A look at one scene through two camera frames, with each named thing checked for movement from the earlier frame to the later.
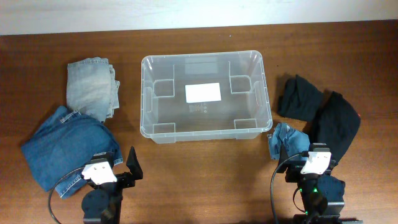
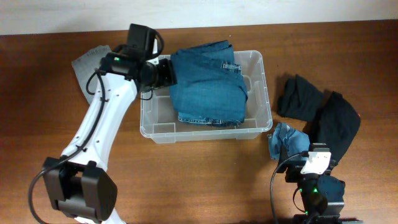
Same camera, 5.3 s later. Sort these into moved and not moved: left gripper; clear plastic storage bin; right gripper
Moved: left gripper
Not moved: right gripper; clear plastic storage bin
